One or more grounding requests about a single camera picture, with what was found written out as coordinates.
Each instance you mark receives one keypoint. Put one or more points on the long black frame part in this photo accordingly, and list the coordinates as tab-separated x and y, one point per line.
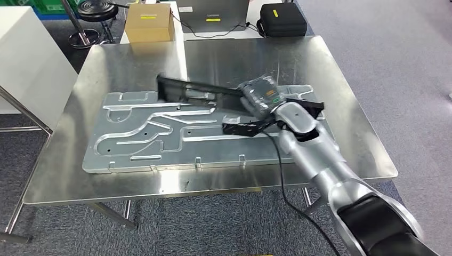
169	88

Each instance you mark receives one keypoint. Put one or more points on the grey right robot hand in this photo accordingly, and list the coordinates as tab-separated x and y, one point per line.
261	97

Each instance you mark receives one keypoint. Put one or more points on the green plastic crate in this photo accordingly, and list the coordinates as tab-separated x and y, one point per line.
53	7

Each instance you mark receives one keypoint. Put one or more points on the white table with metal legs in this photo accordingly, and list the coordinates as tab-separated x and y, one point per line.
31	63

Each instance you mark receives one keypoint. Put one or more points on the black carry case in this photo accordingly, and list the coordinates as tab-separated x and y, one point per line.
282	21

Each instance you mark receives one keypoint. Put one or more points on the grey laptop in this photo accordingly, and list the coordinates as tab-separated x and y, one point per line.
212	10

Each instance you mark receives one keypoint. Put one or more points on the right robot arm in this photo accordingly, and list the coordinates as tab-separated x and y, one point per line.
317	152

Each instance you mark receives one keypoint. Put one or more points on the grey stamped metal panel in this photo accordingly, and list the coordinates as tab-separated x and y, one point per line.
141	148

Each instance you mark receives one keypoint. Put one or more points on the black round stool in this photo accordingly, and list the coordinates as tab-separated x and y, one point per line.
97	9

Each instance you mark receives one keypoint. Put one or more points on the steel workbench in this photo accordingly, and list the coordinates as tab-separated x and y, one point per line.
247	56

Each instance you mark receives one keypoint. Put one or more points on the brown cardboard box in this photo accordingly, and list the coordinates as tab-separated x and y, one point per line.
150	30

